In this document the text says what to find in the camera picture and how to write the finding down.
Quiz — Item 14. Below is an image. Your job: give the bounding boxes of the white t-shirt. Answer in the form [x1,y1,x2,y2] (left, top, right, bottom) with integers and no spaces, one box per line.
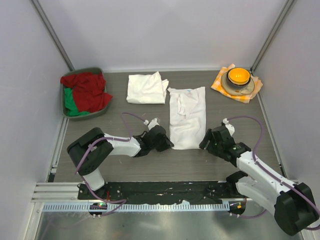
[126,71,169,104]
[167,86,206,150]

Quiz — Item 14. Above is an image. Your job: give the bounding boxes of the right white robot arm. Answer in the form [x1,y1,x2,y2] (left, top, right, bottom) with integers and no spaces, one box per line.
[199,124,320,236]

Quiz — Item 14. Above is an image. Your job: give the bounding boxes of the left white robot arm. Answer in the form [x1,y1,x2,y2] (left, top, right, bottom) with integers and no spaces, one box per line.
[67,124,174,200]

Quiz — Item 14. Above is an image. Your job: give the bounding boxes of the folded white t-shirt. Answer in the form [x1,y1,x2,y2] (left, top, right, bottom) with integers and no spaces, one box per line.
[126,71,169,104]

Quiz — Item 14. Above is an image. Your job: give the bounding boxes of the orange checked cloth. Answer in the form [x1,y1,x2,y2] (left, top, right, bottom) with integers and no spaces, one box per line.
[211,63,263,104]

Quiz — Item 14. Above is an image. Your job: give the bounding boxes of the beige ceramic plate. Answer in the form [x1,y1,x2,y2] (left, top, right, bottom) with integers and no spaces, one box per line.
[220,73,255,97]

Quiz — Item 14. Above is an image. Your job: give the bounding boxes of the grey plastic bin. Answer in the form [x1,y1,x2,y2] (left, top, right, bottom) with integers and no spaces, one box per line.
[61,67,107,121]

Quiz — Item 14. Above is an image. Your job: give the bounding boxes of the orange bowl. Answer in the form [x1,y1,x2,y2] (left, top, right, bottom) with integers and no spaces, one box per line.
[227,67,251,86]

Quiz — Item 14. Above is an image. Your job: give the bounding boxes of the red t-shirt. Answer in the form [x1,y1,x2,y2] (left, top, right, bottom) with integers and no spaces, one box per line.
[60,72,113,114]

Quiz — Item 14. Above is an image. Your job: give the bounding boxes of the green t-shirt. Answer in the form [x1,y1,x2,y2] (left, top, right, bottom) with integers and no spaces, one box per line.
[63,88,90,117]

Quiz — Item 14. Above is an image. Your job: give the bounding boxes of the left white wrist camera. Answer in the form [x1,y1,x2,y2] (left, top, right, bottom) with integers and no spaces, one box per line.
[143,117,160,130]

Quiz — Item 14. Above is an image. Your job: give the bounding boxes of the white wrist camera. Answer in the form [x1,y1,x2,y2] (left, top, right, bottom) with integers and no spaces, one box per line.
[143,117,160,130]
[221,118,235,137]

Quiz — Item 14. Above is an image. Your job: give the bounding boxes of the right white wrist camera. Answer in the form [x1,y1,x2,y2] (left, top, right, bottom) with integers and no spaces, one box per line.
[221,118,235,137]

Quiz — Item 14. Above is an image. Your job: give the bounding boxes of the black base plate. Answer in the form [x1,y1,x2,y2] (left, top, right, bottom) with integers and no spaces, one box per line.
[77,181,245,205]

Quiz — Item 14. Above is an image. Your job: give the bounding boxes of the white slotted cable duct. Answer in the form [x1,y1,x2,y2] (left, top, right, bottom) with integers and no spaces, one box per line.
[42,200,230,213]

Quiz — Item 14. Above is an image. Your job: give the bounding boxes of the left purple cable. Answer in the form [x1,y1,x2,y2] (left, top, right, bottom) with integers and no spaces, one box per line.
[74,112,127,218]

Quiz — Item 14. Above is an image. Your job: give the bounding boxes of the purple cable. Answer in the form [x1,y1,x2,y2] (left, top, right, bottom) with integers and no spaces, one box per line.
[74,112,127,218]
[226,115,320,231]

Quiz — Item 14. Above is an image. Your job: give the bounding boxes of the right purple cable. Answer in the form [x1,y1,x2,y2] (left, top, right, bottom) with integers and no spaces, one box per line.
[226,115,320,231]

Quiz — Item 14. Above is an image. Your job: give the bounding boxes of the aluminium frame rail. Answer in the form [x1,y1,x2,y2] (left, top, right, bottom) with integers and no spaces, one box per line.
[32,182,80,202]

